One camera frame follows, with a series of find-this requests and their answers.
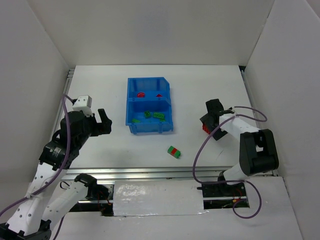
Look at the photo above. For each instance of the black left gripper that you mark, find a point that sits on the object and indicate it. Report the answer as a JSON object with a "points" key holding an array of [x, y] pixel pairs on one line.
{"points": [[99, 125]]}

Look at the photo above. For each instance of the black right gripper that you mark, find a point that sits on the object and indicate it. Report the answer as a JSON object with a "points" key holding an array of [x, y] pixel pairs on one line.
{"points": [[213, 119]]}

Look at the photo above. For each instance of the green curved brick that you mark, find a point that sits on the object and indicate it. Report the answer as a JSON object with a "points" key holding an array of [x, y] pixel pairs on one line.
{"points": [[135, 120]]}

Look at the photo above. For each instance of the green sloped 2x2 brick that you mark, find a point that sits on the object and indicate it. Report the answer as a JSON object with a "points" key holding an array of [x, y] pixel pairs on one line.
{"points": [[147, 114]]}

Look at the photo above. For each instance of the green 2x4 plate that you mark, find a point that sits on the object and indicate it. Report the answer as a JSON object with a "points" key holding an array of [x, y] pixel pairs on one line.
{"points": [[158, 115]]}

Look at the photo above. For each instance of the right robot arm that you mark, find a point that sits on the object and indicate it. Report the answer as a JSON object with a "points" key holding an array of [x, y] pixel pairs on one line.
{"points": [[257, 148]]}

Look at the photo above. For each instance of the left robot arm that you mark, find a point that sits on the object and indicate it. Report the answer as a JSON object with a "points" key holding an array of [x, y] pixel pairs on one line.
{"points": [[36, 216]]}

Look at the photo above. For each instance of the blue far bin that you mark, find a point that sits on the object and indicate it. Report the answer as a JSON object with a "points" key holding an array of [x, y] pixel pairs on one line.
{"points": [[151, 86]]}

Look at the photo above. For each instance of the green red green brick stack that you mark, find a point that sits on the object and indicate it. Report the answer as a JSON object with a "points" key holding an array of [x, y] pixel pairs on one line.
{"points": [[174, 152]]}

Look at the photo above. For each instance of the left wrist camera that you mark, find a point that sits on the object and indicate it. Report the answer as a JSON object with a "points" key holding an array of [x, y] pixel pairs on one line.
{"points": [[83, 104]]}

